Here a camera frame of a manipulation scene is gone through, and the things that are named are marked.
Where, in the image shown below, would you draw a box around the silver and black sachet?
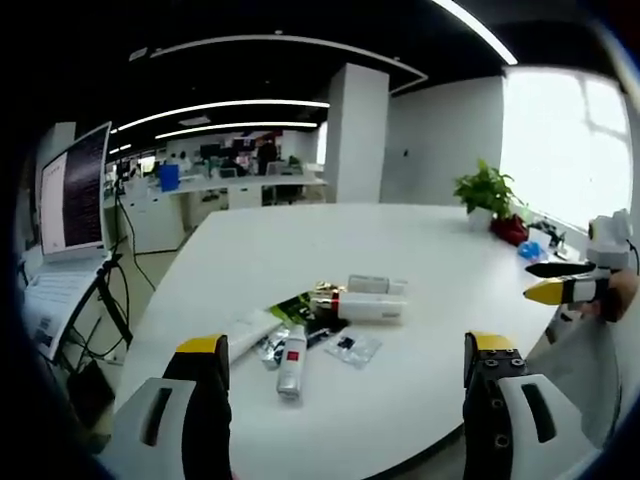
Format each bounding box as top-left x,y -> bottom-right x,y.
256,325 -> 293,371

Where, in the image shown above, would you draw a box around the white bottle with red label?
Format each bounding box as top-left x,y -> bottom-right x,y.
275,325 -> 308,401

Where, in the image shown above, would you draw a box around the green and black sachet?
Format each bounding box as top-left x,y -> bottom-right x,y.
269,291 -> 318,326

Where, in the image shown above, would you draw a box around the green potted plant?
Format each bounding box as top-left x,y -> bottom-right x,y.
452,159 -> 526,232

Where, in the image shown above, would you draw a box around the blue plastic bag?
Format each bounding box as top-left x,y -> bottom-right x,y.
516,239 -> 550,261

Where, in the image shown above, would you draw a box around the clear plastic sachet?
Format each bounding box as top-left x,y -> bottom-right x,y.
324,331 -> 383,370

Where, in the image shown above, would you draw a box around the white office desks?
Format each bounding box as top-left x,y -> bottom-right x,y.
104,164 -> 329,251

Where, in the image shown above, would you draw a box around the white rectangular skincare bottle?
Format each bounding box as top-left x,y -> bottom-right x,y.
346,273 -> 409,297

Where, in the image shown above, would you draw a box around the white pillar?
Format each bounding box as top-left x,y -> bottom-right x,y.
325,62 -> 391,204

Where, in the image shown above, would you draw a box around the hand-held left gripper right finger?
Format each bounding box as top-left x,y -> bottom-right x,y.
462,330 -> 594,480

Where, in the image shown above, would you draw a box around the red cloth bag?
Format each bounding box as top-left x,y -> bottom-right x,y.
489,213 -> 530,247

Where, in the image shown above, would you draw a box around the blue box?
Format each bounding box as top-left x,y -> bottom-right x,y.
158,162 -> 181,192

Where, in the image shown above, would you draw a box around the white laptop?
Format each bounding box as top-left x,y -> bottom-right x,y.
21,249 -> 109,361

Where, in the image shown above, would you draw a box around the computer monitor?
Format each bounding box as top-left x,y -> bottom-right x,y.
37,120 -> 113,257

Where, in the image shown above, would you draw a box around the white box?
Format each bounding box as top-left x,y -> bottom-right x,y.
227,308 -> 284,362

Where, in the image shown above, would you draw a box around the black cable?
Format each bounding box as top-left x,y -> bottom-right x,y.
112,179 -> 157,291

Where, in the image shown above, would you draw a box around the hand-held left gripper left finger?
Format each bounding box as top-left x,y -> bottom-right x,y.
97,335 -> 234,480

